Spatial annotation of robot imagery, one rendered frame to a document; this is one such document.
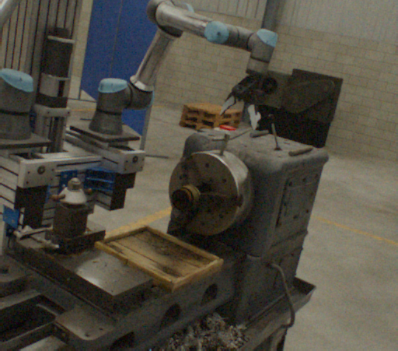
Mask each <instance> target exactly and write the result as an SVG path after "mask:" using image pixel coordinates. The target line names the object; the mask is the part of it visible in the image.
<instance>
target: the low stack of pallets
mask: <svg viewBox="0 0 398 351"><path fill-rule="evenodd" d="M190 108H192V110H190ZM221 109H222V106H219V105H216V104H210V103H200V104H184V106H183V111H182V112H183V114H182V117H181V120H182V121H179V125H180V126H182V127H189V126H193V125H196V126H197V128H195V131H197V130H198V129H199V128H210V130H212V128H219V126H220V125H228V126H230V127H233V128H239V127H238V126H239V122H240V119H241V115H242V113H241V112H242V111H239V110H236V109H231V108H229V109H228V110H226V111H225V113H224V114H223V115H222V116H220V112H221ZM233 113H236V116H235V117H233ZM225 114H227V115H225ZM188 116H189V117H188ZM231 121H234V122H233V123H231ZM186 123H188V124H186Z"/></svg>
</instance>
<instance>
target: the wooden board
mask: <svg viewBox="0 0 398 351"><path fill-rule="evenodd" d="M136 228H137V229H136ZM121 232H122V233H121ZM121 232H118V233H113V234H111V235H107V236H105V239H104V240H102V241H98V242H96V243H95V247H96V248H98V249H100V250H102V251H105V252H106V253H107V254H109V255H110V256H112V257H114V258H116V259H119V260H121V261H122V262H124V261H125V263H126V264H128V263H129V265H130V266H132V267H135V268H136V269H138V271H140V272H143V273H145V274H146V275H148V276H151V277H152V278H154V279H153V285H155V286H156V287H158V288H159V289H161V290H163V291H166V292H167V293H170V294H174V293H176V292H178V291H180V290H183V289H185V288H187V287H188V286H189V285H191V284H193V283H196V282H198V281H200V280H202V279H204V278H206V276H209V275H212V274H214V273H216V272H218V271H220V270H221V267H222V263H223V260H222V259H220V258H218V257H216V256H214V255H213V254H209V252H206V251H204V250H201V249H200V248H198V247H195V246H193V245H191V244H188V243H186V242H184V241H181V240H178V239H176V238H175V237H174V236H172V235H170V234H167V233H166V232H162V231H159V230H158V229H156V228H153V227H152V226H149V225H144V226H142V227H135V228H131V229H129V230H125V231H121ZM145 232H148V233H147V234H148V235H147V234H146V235H147V236H146V235H145ZM142 233H144V236H146V237H144V236H143V235H142ZM150 233H152V234H153V235H152V238H151V234H150ZM135 234H136V235H135ZM138 234H141V236H138ZM154 234H155V235H154ZM132 235H133V236H134V237H132ZM155 236H156V238H157V239H155ZM125 237H127V240H126V239H125ZM158 237H159V238H158ZM160 237H162V238H160ZM123 238H124V239H123ZM145 238H146V239H145ZM149 238H150V239H149ZM121 239H122V240H121ZM152 239H153V240H155V241H156V242H157V241H158V242H159V243H158V242H157V243H154V245H151V244H153V243H152ZM160 239H162V240H160ZM130 240H132V241H130ZM149 240H150V241H149ZM164 240H165V241H164ZM111 241H112V242H111ZM116 241H122V242H116ZM133 241H135V242H133ZM143 241H145V242H143ZM168 241H169V243H167V242H168ZM125 242H126V243H125ZM149 242H151V243H149ZM160 242H161V243H160ZM170 242H171V243H170ZM110 243H111V244H110ZM105 244H106V245H105ZM164 244H166V245H168V246H166V245H164ZM108 245H109V246H108ZM111 245H112V246H111ZM175 245H176V246H175ZM116 246H117V247H116ZM161 246H165V247H161ZM177 246H178V247H177ZM122 248H123V249H122ZM128 248H129V249H128ZM131 248H132V249H131ZM168 248H169V249H168ZM181 248H182V249H181ZM183 248H184V250H183ZM115 249H116V250H115ZM171 249H172V250H173V252H174V251H175V252H177V254H175V252H174V254H173V253H172V250H171ZM175 249H176V250H175ZM179 249H181V250H182V251H184V253H183V252H182V251H179V252H181V254H178V250H179ZM134 250H135V251H134ZM190 251H191V252H193V253H194V254H195V255H193V254H192V256H191V253H190ZM117 252H120V254H119V253H117ZM178 255H179V256H178ZM181 256H182V257H183V258H182V257H181ZM184 256H185V257H184ZM189 256H190V257H192V258H190V257H189ZM199 256H200V257H199ZM201 257H202V259H201ZM192 259H193V260H192ZM194 259H195V260H194ZM200 259H201V260H200ZM203 259H205V260H203ZM202 260H203V261H204V262H203V261H202ZM207 260H208V261H207ZM188 261H189V262H188ZM206 261H207V262H208V263H209V264H207V262H206ZM203 263H206V265H205V264H203ZM194 264H195V266H194ZM198 265H199V266H198ZM201 266H202V267H201ZM152 267H153V268H152ZM160 267H161V268H160ZM176 267H178V268H177V269H176V270H177V271H176V270H175V268H176ZM198 267H200V268H198ZM162 268H165V269H163V270H162ZM167 268H168V271H171V272H170V273H168V272H166V269H167ZM156 269H159V270H158V271H157V270H156ZM172 269H173V270H172ZM190 269H191V270H190ZM160 270H161V271H160ZM174 271H176V272H178V274H179V275H178V274H175V273H176V272H175V273H173V272H174ZM192 273H193V274H192ZM187 274H188V275H187ZM166 276H167V277H166ZM183 276H186V278H185V277H183ZM178 277H179V278H178ZM170 278H171V279H170ZM176 278H177V279H176ZM173 281H174V282H173Z"/></svg>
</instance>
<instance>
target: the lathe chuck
mask: <svg viewBox="0 0 398 351"><path fill-rule="evenodd" d="M217 153H220V152H219V151H205V152H199V153H192V154H191V155H192V157H193V159H194V163H195V166H197V169H198V172H199V174H200V177H201V181H202V182H204V183H205V184H203V185H201V186H199V187H197V189H198V190H199V192H200V193H203V192H204V187H205V185H206V184H208V185H209V187H210V188H211V189H212V191H213V192H218V193H222V194H225V195H233V196H237V197H240V195H241V199H240V206H239V207H234V205H233V206H232V207H230V208H223V207H220V205H215V207H214V206H209V205H204V206H202V205H201V206H200V208H199V209H198V210H197V212H196V213H194V215H193V217H192V218H191V220H190V222H189V224H188V225H187V227H186V228H187V229H188V230H189V231H191V232H193V233H197V234H200V235H214V234H217V233H221V232H223V231H225V230H229V229H232V228H233V227H234V226H236V225H237V224H238V223H239V221H240V220H241V219H243V218H244V216H245V215H246V213H247V210H248V208H249V204H250V184H249V181H248V178H247V176H246V172H245V170H244V169H243V168H242V167H241V166H240V165H239V164H238V162H237V161H235V159H234V158H233V157H232V156H230V155H229V154H226V153H223V155H224V156H219V155H218V154H217ZM185 158H186V157H184V158H183V159H182V160H181V161H180V162H179V163H178V164H177V165H176V166H175V167H174V169H173V172H172V174H171V177H170V180H169V200H170V204H171V207H172V210H173V212H174V214H175V216H176V217H177V216H178V214H179V213H178V209H175V208H174V206H173V203H172V194H173V192H174V191H175V190H176V189H178V188H181V187H182V185H181V184H180V183H182V182H183V179H182V177H181V174H183V170H182V167H181V165H180V163H182V162H184V161H186V160H185ZM233 225H234V226H233ZM231 226H232V227H231ZM229 227H231V228H229Z"/></svg>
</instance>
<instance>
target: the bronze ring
mask: <svg viewBox="0 0 398 351"><path fill-rule="evenodd" d="M200 202H201V195H200V192H199V190H198V189H197V187H194V186H193V185H192V184H186V185H184V186H183V187H181V188H178V189H176V190H175V191H174V192H173V194H172V203H173V206H174V208H175V209H178V210H194V209H196V208H197V207H198V206H199V205H200Z"/></svg>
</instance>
